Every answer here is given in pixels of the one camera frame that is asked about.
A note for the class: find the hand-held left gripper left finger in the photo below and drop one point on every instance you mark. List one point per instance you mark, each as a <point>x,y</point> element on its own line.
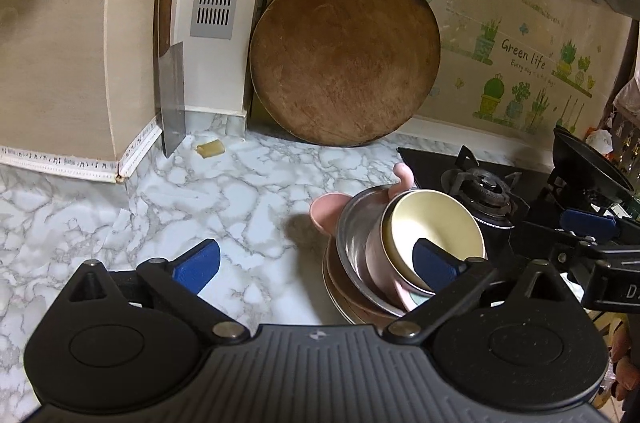
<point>197,265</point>

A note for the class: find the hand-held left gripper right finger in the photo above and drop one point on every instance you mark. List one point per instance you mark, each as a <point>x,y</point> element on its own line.
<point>435,270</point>

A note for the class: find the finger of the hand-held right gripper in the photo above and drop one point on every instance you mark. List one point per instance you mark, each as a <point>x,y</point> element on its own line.
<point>587,225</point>

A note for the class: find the cream bowl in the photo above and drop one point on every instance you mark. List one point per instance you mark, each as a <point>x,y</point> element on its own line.
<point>430,218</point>

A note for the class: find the large steel bowl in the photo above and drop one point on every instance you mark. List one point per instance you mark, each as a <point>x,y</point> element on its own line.
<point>355,243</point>

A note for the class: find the brown plate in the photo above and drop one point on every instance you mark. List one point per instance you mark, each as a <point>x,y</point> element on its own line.
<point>357,314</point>

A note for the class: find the pink bear-shaped plate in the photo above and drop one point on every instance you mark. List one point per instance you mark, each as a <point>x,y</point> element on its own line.
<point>325,213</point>

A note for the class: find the person's right hand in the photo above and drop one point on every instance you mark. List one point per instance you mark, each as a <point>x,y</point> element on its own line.
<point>627,363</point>

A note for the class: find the black wok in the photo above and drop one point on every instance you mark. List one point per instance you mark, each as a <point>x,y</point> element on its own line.
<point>585,168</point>

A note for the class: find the gas burner with pan support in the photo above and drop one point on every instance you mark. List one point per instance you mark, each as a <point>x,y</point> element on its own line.
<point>487,193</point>

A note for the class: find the black gas stove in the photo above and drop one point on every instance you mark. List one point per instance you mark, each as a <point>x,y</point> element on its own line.
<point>425,160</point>

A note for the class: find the small yellow sponge piece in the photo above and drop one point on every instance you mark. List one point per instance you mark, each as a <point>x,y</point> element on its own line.
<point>211,149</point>

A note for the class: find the white patterned trim strip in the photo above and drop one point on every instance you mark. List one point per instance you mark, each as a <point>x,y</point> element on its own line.
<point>60,163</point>

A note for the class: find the round wooden cutting board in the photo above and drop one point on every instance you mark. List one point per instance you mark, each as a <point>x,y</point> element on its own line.
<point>345,58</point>

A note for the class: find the plant-print wall sticker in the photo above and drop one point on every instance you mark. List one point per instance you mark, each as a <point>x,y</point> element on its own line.
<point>520,53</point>

